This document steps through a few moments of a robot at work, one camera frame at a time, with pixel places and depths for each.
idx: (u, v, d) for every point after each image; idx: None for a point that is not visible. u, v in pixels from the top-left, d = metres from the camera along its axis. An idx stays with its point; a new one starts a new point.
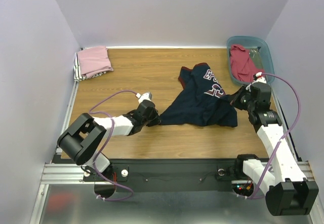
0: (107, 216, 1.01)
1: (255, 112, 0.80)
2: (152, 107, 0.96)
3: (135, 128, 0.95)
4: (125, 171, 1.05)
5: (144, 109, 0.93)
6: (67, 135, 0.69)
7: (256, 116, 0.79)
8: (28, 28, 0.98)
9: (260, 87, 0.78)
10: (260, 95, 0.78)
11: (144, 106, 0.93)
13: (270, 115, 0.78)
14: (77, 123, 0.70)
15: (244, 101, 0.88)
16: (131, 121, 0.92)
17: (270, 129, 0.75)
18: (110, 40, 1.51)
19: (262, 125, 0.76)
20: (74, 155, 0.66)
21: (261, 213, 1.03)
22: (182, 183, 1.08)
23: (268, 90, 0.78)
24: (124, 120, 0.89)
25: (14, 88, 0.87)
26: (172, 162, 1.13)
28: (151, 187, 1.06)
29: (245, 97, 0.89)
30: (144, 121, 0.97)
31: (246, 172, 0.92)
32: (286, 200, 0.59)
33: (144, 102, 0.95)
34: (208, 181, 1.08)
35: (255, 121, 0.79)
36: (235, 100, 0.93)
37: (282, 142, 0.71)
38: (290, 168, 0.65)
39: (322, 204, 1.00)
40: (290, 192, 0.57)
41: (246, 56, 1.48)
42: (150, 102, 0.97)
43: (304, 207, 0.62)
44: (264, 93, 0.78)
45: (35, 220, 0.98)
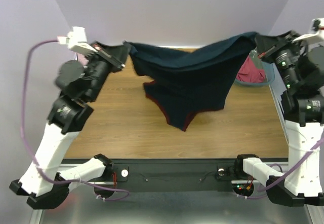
0: (107, 216, 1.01)
1: (295, 95, 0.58)
2: (81, 80, 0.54)
3: (78, 118, 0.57)
4: (125, 171, 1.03)
5: (66, 87, 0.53)
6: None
7: (294, 103, 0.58)
8: (28, 28, 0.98)
9: (321, 64, 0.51)
10: (317, 76, 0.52)
11: (64, 85, 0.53)
13: (314, 104, 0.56)
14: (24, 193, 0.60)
15: (283, 65, 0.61)
16: (64, 116, 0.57)
17: (308, 129, 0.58)
18: (110, 40, 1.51)
19: (298, 124, 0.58)
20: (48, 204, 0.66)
21: (261, 213, 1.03)
22: (182, 183, 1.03)
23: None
24: (52, 133, 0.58)
25: (13, 87, 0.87)
26: (172, 162, 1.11)
28: (151, 186, 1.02)
29: (287, 56, 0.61)
30: (90, 92, 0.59)
31: (246, 170, 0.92)
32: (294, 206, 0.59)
33: (64, 75, 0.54)
34: (208, 181, 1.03)
35: (291, 109, 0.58)
36: (267, 54, 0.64)
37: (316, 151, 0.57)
38: (310, 182, 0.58)
39: None
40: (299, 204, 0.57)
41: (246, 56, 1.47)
42: (68, 72, 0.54)
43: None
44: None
45: (35, 219, 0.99)
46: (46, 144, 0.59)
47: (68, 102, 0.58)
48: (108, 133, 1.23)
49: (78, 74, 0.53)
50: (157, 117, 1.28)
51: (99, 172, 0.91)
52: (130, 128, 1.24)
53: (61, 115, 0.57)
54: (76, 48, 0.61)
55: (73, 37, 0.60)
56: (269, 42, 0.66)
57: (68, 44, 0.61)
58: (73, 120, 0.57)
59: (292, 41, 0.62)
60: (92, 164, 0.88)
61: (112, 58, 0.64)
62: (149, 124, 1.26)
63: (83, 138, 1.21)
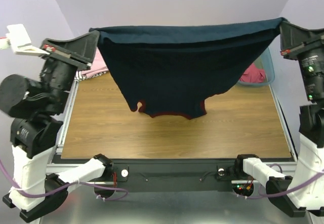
0: (107, 216, 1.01)
1: (319, 111, 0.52)
2: (25, 101, 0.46)
3: (41, 138, 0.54)
4: (125, 171, 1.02)
5: (18, 114, 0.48)
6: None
7: (316, 119, 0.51)
8: (27, 28, 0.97)
9: None
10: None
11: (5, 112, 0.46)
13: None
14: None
15: (310, 70, 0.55)
16: (26, 136, 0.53)
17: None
18: None
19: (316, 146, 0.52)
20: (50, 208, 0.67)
21: (261, 213, 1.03)
22: (183, 183, 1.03)
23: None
24: (22, 153, 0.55)
25: None
26: (173, 162, 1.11)
28: (151, 187, 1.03)
29: (317, 59, 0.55)
30: (50, 107, 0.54)
31: (246, 171, 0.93)
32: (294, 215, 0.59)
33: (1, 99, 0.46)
34: (208, 181, 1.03)
35: (312, 126, 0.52)
36: (291, 53, 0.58)
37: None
38: (315, 197, 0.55)
39: None
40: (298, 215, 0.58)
41: None
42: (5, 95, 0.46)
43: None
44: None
45: (35, 219, 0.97)
46: (17, 163, 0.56)
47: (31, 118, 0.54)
48: (108, 133, 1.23)
49: (19, 96, 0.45)
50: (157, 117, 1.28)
51: (98, 173, 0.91)
52: (129, 128, 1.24)
53: (22, 137, 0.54)
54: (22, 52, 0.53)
55: (12, 39, 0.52)
56: (299, 36, 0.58)
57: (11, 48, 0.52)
58: (34, 142, 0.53)
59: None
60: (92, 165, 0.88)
61: (72, 60, 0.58)
62: (149, 124, 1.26)
63: (83, 138, 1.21)
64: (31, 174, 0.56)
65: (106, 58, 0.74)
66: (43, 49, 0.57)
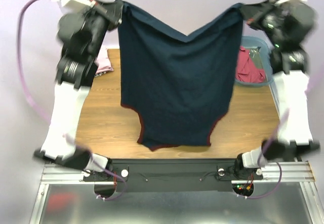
0: (108, 216, 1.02)
1: (280, 51, 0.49)
2: (81, 30, 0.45)
3: (88, 73, 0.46)
4: (125, 171, 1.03)
5: (70, 43, 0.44)
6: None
7: (279, 57, 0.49)
8: (29, 27, 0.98)
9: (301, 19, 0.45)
10: (299, 30, 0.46)
11: (70, 35, 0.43)
13: (296, 57, 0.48)
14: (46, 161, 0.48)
15: (268, 26, 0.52)
16: (72, 73, 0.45)
17: (294, 78, 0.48)
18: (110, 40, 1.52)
19: (283, 75, 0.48)
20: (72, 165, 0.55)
21: (261, 213, 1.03)
22: (183, 183, 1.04)
23: (310, 27, 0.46)
24: (66, 89, 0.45)
25: (14, 87, 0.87)
26: (173, 162, 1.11)
28: (151, 186, 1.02)
29: (274, 18, 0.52)
30: (94, 48, 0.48)
31: (246, 165, 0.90)
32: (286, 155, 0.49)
33: (62, 26, 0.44)
34: (208, 181, 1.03)
35: (277, 65, 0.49)
36: (255, 20, 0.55)
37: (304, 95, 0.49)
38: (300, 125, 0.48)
39: (322, 206, 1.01)
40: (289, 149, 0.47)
41: (246, 56, 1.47)
42: (66, 23, 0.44)
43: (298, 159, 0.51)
44: (304, 30, 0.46)
45: (35, 219, 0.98)
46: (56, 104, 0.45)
47: (73, 58, 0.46)
48: (108, 132, 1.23)
49: (78, 25, 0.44)
50: None
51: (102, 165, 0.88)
52: (130, 128, 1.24)
53: (67, 74, 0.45)
54: (71, 5, 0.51)
55: None
56: (253, 9, 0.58)
57: (62, 3, 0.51)
58: (82, 77, 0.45)
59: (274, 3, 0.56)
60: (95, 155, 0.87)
61: (110, 13, 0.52)
62: None
63: (83, 137, 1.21)
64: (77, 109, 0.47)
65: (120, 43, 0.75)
66: (88, 1, 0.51)
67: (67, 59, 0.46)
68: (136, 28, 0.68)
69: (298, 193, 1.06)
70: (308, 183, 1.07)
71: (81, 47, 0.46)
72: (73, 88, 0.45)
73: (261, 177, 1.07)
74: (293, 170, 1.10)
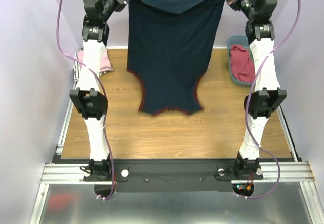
0: (108, 216, 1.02)
1: (252, 24, 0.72)
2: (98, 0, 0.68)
3: (105, 34, 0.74)
4: (124, 171, 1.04)
5: (91, 9, 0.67)
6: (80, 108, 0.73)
7: (252, 29, 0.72)
8: (28, 28, 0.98)
9: None
10: (266, 7, 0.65)
11: (92, 6, 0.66)
13: (265, 28, 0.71)
14: (76, 100, 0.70)
15: (247, 6, 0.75)
16: (95, 32, 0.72)
17: (263, 46, 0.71)
18: (110, 40, 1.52)
19: (255, 40, 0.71)
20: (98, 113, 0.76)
21: (260, 212, 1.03)
22: (183, 183, 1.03)
23: (273, 3, 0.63)
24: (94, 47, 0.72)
25: (14, 88, 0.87)
26: (173, 162, 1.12)
28: (152, 186, 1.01)
29: None
30: (105, 14, 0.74)
31: (244, 156, 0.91)
32: (259, 102, 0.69)
33: (85, 0, 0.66)
34: (208, 181, 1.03)
35: (249, 34, 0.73)
36: (234, 1, 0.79)
37: (270, 58, 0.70)
38: (269, 78, 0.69)
39: (322, 204, 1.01)
40: (261, 97, 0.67)
41: (246, 56, 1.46)
42: None
43: (271, 108, 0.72)
44: (269, 6, 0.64)
45: (36, 220, 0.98)
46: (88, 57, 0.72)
47: (92, 24, 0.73)
48: (108, 133, 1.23)
49: None
50: (157, 117, 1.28)
51: (103, 155, 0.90)
52: (129, 128, 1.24)
53: (93, 34, 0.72)
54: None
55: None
56: None
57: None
58: (104, 38, 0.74)
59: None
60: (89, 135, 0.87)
61: None
62: (149, 124, 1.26)
63: (83, 137, 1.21)
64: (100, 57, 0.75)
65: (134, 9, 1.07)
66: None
67: (88, 26, 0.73)
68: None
69: (298, 193, 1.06)
70: (308, 183, 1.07)
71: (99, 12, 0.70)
72: (96, 43, 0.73)
73: (261, 177, 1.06)
74: (293, 170, 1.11)
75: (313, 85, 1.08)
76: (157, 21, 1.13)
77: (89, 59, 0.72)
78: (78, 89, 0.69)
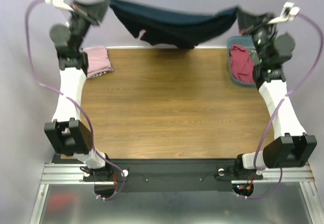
0: (107, 216, 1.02)
1: (260, 66, 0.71)
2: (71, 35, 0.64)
3: (85, 62, 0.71)
4: (125, 171, 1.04)
5: (63, 47, 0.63)
6: (58, 148, 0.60)
7: (259, 73, 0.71)
8: (29, 29, 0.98)
9: (281, 50, 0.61)
10: (278, 59, 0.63)
11: (63, 44, 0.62)
13: (273, 71, 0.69)
14: (52, 138, 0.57)
15: (258, 42, 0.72)
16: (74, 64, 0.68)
17: (274, 86, 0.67)
18: (110, 40, 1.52)
19: (265, 82, 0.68)
20: (81, 149, 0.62)
21: (261, 213, 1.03)
22: (183, 183, 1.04)
23: (288, 56, 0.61)
24: (72, 78, 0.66)
25: (14, 88, 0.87)
26: (173, 162, 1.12)
28: (151, 186, 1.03)
29: (261, 35, 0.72)
30: (79, 42, 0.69)
31: (246, 166, 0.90)
32: (284, 151, 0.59)
33: (55, 37, 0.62)
34: (207, 181, 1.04)
35: (257, 78, 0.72)
36: (246, 33, 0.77)
37: (285, 101, 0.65)
38: (291, 122, 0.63)
39: (322, 206, 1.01)
40: (287, 144, 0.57)
41: (246, 56, 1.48)
42: (57, 35, 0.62)
43: (300, 160, 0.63)
44: (281, 58, 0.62)
45: (35, 220, 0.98)
46: (66, 85, 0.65)
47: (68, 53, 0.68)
48: (108, 133, 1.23)
49: (66, 33, 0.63)
50: (157, 117, 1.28)
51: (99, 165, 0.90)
52: (129, 128, 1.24)
53: (71, 64, 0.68)
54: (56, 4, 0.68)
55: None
56: (249, 20, 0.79)
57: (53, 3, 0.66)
58: (83, 67, 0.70)
59: (267, 23, 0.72)
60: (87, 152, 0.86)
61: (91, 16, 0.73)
62: (149, 124, 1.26)
63: None
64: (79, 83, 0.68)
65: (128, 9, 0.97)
66: (70, 6, 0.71)
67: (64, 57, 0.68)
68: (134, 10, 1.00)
69: (299, 193, 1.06)
70: (308, 183, 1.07)
71: (72, 46, 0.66)
72: (76, 70, 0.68)
73: (261, 177, 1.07)
74: (293, 170, 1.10)
75: (313, 85, 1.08)
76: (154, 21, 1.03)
77: (68, 86, 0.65)
78: (55, 120, 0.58)
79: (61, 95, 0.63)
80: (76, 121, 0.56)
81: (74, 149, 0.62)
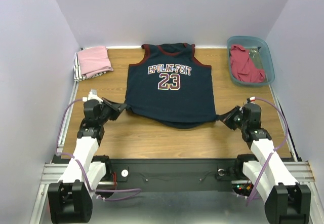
0: (107, 216, 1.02)
1: (247, 130, 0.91)
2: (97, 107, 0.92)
3: (99, 134, 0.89)
4: (125, 171, 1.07)
5: (90, 113, 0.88)
6: (55, 210, 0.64)
7: (248, 134, 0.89)
8: (28, 30, 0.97)
9: (251, 108, 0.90)
10: (253, 114, 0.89)
11: (90, 109, 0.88)
13: (260, 132, 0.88)
14: (53, 199, 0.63)
15: (238, 119, 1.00)
16: (90, 133, 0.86)
17: (261, 143, 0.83)
18: (110, 40, 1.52)
19: (254, 140, 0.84)
20: (79, 216, 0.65)
21: (261, 212, 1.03)
22: (183, 183, 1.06)
23: (258, 112, 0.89)
24: (84, 145, 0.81)
25: (13, 88, 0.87)
26: (173, 162, 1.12)
28: (151, 187, 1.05)
29: (238, 116, 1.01)
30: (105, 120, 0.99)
31: (245, 173, 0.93)
32: (282, 204, 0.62)
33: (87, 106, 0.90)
34: (208, 182, 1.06)
35: (248, 138, 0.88)
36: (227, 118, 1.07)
37: (274, 154, 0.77)
38: (282, 174, 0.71)
39: (322, 205, 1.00)
40: (283, 194, 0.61)
41: (246, 56, 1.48)
42: (87, 105, 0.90)
43: (301, 213, 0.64)
44: (255, 114, 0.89)
45: (35, 220, 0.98)
46: (81, 149, 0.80)
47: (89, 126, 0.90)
48: (108, 133, 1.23)
49: (92, 104, 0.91)
50: None
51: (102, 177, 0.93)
52: (129, 128, 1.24)
53: (87, 132, 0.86)
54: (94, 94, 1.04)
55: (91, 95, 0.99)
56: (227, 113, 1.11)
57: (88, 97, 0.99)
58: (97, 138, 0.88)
59: (239, 109, 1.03)
60: (93, 166, 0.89)
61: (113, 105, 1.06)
62: (149, 124, 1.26)
63: None
64: (92, 150, 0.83)
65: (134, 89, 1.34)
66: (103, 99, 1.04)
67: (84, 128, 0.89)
68: (142, 88, 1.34)
69: None
70: (308, 183, 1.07)
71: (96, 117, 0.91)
72: (89, 138, 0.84)
73: None
74: (293, 170, 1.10)
75: (314, 86, 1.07)
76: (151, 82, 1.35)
77: (83, 149, 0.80)
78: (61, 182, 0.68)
79: (73, 158, 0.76)
80: (78, 185, 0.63)
81: (71, 213, 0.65)
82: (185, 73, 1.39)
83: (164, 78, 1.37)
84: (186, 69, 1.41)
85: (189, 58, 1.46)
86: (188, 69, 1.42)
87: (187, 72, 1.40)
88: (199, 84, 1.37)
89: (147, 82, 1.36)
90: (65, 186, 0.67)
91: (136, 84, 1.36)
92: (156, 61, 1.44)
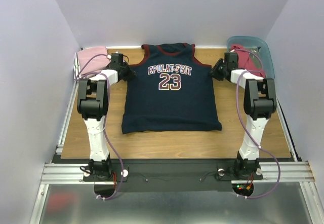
0: (107, 216, 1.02)
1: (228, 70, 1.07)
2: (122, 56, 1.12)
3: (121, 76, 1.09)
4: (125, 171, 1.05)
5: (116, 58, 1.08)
6: (81, 100, 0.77)
7: (227, 72, 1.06)
8: (27, 28, 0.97)
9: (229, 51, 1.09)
10: (232, 57, 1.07)
11: (116, 55, 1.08)
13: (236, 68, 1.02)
14: (81, 88, 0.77)
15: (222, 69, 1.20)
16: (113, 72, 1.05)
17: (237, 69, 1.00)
18: (110, 40, 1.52)
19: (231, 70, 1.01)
20: (96, 109, 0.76)
21: (260, 212, 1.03)
22: (183, 183, 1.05)
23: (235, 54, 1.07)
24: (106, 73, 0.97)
25: (13, 88, 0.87)
26: (172, 162, 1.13)
28: (151, 186, 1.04)
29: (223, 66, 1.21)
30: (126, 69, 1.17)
31: (244, 156, 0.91)
32: (253, 89, 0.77)
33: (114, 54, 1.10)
34: (207, 181, 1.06)
35: (227, 75, 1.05)
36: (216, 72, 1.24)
37: None
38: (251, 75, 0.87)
39: (322, 204, 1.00)
40: (252, 81, 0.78)
41: (246, 56, 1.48)
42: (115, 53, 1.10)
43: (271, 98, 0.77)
44: (233, 56, 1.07)
45: (35, 219, 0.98)
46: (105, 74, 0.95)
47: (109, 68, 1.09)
48: (108, 133, 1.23)
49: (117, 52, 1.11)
50: None
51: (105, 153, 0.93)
52: None
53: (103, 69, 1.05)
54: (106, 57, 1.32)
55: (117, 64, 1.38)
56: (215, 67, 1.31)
57: None
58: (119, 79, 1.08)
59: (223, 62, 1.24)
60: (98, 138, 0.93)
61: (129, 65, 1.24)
62: None
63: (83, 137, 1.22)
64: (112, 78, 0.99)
65: (134, 89, 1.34)
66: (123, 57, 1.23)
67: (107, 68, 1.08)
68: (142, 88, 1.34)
69: (299, 193, 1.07)
70: (308, 183, 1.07)
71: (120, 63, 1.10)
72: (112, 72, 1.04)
73: (261, 177, 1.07)
74: (293, 170, 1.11)
75: (314, 85, 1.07)
76: (151, 82, 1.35)
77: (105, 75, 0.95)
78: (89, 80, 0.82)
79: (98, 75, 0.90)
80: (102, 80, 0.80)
81: (90, 104, 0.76)
82: (185, 72, 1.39)
83: (165, 78, 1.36)
84: (187, 69, 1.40)
85: (189, 58, 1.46)
86: (189, 68, 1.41)
87: (187, 71, 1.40)
88: (200, 83, 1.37)
89: (147, 82, 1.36)
90: (91, 85, 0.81)
91: (136, 83, 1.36)
92: (156, 60, 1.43)
